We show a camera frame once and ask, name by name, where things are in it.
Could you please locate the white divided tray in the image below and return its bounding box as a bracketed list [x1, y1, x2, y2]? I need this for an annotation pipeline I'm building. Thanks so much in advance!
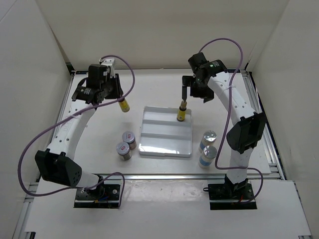
[138, 106, 192, 158]

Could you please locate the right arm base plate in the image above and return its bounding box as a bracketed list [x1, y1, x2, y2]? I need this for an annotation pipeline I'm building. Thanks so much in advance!
[203, 183, 257, 210]

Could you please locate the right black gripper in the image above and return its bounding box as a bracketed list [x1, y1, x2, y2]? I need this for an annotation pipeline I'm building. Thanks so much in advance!
[182, 76, 214, 104]

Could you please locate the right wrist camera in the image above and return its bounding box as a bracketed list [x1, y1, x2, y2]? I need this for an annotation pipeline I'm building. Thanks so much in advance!
[188, 52, 208, 73]

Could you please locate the yellow bottle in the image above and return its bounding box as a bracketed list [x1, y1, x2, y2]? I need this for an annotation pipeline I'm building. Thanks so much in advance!
[176, 101, 187, 121]
[118, 98, 130, 113]

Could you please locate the red lid spice jar rear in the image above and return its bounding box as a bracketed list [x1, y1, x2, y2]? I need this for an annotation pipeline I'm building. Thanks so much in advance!
[122, 131, 137, 150]

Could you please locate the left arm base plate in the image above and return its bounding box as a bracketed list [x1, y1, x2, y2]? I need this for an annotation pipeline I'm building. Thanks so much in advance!
[73, 180, 122, 209]

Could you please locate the red lid spice jar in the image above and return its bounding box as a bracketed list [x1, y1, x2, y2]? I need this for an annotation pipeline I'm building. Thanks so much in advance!
[122, 131, 137, 150]
[116, 142, 132, 161]

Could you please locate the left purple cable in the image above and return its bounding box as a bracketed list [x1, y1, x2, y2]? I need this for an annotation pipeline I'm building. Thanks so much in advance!
[17, 55, 137, 208]

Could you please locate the red lid spice jar front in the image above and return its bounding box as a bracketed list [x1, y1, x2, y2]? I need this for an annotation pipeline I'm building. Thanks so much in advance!
[116, 142, 132, 161]

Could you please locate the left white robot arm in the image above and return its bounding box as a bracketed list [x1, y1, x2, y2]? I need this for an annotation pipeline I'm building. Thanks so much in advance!
[35, 59, 123, 199]

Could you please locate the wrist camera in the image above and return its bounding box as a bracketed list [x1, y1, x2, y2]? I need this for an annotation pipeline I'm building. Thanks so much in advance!
[99, 58, 115, 78]
[188, 52, 208, 73]

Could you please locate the blue label jar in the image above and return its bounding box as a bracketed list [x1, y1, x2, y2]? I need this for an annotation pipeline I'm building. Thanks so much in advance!
[198, 145, 217, 168]
[198, 130, 217, 153]

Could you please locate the blue label jar front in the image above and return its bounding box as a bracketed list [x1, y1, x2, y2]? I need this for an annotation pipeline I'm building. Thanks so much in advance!
[198, 145, 217, 168]

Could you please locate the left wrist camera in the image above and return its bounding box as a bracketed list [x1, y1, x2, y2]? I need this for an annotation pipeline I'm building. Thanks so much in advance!
[99, 58, 115, 78]

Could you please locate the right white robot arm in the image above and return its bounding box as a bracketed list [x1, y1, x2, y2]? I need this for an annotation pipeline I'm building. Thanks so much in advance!
[182, 53, 266, 199]

